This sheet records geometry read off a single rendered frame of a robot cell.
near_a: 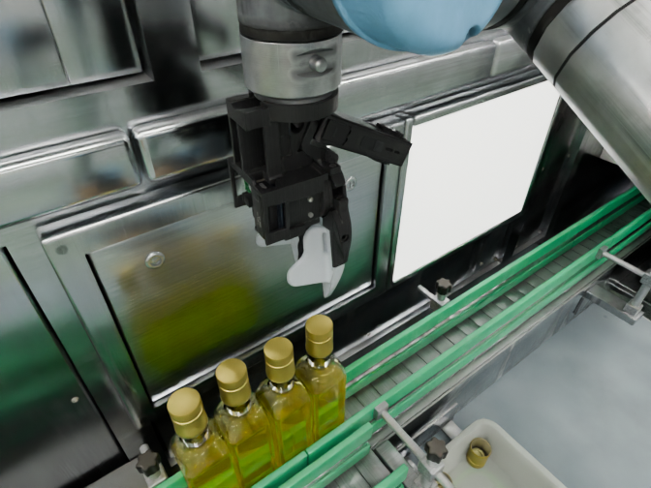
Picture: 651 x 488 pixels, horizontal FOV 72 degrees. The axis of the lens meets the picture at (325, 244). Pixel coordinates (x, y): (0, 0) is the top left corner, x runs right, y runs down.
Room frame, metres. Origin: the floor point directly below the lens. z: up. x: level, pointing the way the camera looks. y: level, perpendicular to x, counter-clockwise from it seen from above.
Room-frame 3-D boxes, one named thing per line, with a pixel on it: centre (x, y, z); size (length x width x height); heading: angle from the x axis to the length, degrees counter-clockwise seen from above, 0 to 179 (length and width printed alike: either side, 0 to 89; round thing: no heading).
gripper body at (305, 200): (0.35, 0.03, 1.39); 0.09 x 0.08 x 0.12; 122
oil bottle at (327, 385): (0.36, 0.01, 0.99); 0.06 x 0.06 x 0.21; 36
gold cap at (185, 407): (0.26, 0.15, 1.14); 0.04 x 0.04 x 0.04
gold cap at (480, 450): (0.38, -0.27, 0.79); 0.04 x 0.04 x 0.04
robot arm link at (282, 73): (0.35, 0.02, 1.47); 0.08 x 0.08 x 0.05
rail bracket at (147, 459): (0.29, 0.24, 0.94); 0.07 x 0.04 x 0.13; 36
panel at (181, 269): (0.60, -0.09, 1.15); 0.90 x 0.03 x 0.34; 126
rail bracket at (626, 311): (0.68, -0.65, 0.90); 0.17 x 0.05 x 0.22; 36
